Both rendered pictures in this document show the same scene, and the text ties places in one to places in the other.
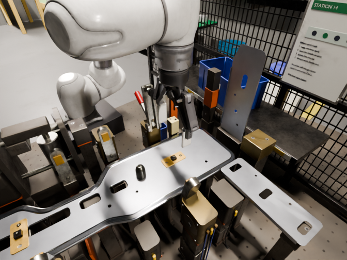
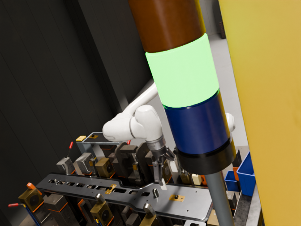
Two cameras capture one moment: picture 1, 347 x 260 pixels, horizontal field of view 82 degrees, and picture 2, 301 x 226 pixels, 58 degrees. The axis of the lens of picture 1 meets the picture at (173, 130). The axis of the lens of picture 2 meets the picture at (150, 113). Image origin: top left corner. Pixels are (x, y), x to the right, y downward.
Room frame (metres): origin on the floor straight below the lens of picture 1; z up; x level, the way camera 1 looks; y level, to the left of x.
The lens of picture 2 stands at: (0.11, -1.07, 1.99)
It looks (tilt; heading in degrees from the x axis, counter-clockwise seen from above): 23 degrees down; 70
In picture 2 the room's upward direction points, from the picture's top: 20 degrees counter-clockwise
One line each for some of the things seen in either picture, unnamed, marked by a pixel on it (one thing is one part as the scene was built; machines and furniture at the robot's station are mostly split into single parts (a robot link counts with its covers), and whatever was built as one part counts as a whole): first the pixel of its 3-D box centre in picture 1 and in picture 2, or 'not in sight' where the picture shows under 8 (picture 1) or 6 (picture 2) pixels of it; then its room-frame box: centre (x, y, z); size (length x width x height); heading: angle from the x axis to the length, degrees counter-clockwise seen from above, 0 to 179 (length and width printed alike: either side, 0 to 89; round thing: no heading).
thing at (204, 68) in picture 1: (229, 83); (267, 166); (0.87, -0.26, 1.10); 0.30 x 0.17 x 0.13; 24
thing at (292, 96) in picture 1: (282, 90); not in sight; (2.27, -1.38, 0.29); 0.47 x 0.47 x 0.58
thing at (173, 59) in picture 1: (173, 54); (155, 141); (0.47, 0.00, 1.37); 0.09 x 0.09 x 0.06
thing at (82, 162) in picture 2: not in sight; (96, 177); (0.19, 0.76, 0.90); 0.13 x 0.08 x 0.41; 33
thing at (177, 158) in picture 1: (173, 158); (176, 197); (0.48, 0.00, 1.01); 0.08 x 0.04 x 0.01; 124
